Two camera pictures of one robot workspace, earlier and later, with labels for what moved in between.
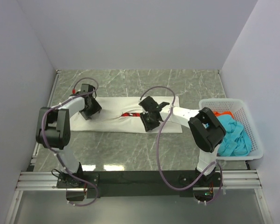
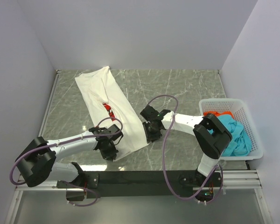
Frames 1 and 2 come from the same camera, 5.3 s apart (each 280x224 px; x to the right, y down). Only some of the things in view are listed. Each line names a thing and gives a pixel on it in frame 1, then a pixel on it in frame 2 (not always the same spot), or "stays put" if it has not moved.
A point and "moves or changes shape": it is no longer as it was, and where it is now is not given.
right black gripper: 147,126 to 149,136
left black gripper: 96,108 to 110,155
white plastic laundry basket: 241,113 stays put
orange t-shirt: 225,112 stays put
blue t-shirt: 235,142 stays put
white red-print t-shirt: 123,114 moves or changes shape
